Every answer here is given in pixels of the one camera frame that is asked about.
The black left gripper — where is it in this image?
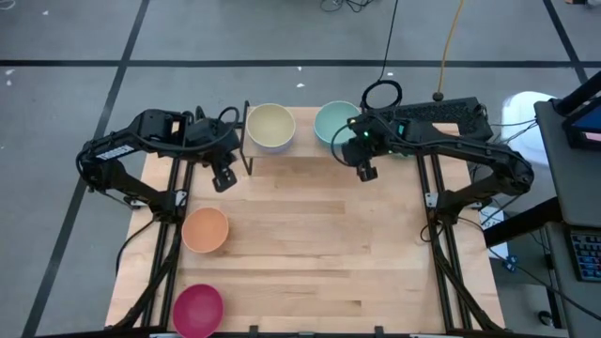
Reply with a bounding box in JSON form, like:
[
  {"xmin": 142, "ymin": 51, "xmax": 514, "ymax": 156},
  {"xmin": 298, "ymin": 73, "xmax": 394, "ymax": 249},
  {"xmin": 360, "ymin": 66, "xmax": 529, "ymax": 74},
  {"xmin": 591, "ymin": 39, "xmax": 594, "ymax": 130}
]
[{"xmin": 186, "ymin": 116, "xmax": 240, "ymax": 165}]

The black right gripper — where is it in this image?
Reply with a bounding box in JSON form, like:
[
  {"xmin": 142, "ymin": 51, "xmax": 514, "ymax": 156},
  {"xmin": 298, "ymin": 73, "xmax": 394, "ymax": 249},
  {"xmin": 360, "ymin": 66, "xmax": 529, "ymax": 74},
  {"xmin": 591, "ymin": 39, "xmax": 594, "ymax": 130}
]
[{"xmin": 341, "ymin": 115, "xmax": 400, "ymax": 165}]

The mint green bowl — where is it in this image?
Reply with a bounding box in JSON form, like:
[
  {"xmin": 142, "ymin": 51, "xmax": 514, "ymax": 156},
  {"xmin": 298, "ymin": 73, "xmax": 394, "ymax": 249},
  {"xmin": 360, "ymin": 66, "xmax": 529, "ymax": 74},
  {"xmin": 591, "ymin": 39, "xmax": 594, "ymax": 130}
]
[{"xmin": 313, "ymin": 100, "xmax": 362, "ymax": 146}]

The pale yellow bowl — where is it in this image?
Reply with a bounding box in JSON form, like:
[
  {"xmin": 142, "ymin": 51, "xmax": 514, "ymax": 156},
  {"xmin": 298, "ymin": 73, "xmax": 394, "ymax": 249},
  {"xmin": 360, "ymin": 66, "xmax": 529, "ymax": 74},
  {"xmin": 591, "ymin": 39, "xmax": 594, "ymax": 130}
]
[{"xmin": 246, "ymin": 102, "xmax": 297, "ymax": 151}]

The orange bowl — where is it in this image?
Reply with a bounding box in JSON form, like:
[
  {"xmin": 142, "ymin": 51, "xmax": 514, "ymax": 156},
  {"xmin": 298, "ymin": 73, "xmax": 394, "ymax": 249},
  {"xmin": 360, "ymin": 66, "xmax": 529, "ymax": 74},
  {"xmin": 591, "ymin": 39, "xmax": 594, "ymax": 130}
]
[{"xmin": 181, "ymin": 207, "xmax": 230, "ymax": 254}]

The magenta bowl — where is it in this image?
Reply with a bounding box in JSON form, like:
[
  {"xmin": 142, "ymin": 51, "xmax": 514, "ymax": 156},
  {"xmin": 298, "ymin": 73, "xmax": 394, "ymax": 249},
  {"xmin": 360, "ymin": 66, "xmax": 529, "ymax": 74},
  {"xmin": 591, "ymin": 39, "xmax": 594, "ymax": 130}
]
[{"xmin": 172, "ymin": 283, "xmax": 225, "ymax": 338}]

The wooden shelf with black legs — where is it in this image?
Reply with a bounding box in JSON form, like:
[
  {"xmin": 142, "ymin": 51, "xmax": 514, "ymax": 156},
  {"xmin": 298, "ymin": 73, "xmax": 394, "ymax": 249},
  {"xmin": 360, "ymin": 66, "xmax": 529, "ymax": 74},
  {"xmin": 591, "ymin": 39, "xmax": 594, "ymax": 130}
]
[{"xmin": 239, "ymin": 100, "xmax": 368, "ymax": 177}]

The black computer case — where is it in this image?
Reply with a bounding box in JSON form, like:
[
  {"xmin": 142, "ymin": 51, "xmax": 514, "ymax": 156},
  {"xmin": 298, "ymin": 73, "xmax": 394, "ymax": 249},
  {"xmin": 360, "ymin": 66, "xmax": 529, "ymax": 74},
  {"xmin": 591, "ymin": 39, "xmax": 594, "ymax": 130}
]
[{"xmin": 375, "ymin": 97, "xmax": 494, "ymax": 142}]

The white paper sheet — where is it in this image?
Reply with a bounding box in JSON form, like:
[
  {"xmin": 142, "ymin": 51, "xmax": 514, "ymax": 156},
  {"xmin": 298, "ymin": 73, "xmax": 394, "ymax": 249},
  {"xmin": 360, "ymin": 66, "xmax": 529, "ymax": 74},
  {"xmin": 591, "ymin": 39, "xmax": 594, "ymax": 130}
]
[{"xmin": 478, "ymin": 206, "xmax": 506, "ymax": 232}]

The black desk beam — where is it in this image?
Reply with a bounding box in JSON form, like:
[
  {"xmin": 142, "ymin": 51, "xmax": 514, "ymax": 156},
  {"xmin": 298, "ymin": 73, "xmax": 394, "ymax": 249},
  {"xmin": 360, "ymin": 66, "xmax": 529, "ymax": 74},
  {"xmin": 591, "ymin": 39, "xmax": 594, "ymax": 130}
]
[{"xmin": 483, "ymin": 196, "xmax": 562, "ymax": 249}]

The black monitor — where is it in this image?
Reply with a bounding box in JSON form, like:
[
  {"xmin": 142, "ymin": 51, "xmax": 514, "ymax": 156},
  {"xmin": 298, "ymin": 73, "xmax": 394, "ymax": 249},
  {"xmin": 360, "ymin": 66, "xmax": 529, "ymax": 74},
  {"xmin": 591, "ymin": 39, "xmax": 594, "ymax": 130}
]
[{"xmin": 549, "ymin": 69, "xmax": 601, "ymax": 151}]

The black keyboard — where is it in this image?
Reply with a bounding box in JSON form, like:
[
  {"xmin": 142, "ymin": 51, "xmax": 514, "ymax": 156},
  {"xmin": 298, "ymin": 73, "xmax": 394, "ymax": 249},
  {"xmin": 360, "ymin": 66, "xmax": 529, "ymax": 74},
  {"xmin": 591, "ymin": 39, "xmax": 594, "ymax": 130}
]
[{"xmin": 566, "ymin": 227, "xmax": 601, "ymax": 284}]

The grey keyboard desk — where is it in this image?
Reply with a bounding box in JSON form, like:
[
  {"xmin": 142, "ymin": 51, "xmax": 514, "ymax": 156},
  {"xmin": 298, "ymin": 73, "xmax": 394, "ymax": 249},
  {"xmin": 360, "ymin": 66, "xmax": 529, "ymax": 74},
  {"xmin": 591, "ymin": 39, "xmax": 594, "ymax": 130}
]
[{"xmin": 544, "ymin": 220, "xmax": 601, "ymax": 338}]

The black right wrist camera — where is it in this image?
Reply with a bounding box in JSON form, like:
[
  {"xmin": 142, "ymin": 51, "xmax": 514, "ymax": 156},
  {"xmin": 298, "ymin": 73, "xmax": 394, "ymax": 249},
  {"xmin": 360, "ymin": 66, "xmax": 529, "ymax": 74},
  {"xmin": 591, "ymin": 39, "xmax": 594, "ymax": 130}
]
[{"xmin": 355, "ymin": 159, "xmax": 379, "ymax": 183}]

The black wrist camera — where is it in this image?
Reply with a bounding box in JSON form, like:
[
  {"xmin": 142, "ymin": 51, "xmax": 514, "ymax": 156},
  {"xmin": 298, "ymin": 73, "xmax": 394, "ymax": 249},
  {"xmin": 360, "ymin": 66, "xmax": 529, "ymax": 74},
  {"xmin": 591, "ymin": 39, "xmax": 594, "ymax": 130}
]
[
  {"xmin": 211, "ymin": 161, "xmax": 239, "ymax": 193},
  {"xmin": 355, "ymin": 159, "xmax": 379, "ymax": 183}
]

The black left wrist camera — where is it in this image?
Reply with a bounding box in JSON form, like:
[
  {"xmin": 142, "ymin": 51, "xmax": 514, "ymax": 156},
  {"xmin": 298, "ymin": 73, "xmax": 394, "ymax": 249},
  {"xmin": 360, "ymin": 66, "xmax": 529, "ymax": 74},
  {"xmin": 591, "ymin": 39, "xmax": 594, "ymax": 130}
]
[{"xmin": 211, "ymin": 161, "xmax": 239, "ymax": 193}]

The black hanging cable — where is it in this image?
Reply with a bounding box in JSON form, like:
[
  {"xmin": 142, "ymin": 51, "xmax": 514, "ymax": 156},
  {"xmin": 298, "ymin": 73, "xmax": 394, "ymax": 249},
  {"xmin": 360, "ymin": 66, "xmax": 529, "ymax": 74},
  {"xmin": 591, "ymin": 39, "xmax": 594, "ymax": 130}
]
[{"xmin": 360, "ymin": 0, "xmax": 406, "ymax": 111}]

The yellow hanging cable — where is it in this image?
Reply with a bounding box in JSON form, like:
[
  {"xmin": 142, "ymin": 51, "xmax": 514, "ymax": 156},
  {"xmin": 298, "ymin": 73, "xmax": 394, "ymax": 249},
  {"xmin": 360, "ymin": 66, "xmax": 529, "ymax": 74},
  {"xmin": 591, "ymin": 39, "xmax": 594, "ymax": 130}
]
[{"xmin": 434, "ymin": 0, "xmax": 467, "ymax": 103}]

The black cable tangle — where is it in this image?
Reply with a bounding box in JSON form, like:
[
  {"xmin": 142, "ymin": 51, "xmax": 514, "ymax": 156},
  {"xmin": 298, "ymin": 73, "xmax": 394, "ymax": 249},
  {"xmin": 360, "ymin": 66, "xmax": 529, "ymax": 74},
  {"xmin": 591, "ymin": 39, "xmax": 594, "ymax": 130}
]
[{"xmin": 320, "ymin": 0, "xmax": 377, "ymax": 14}]

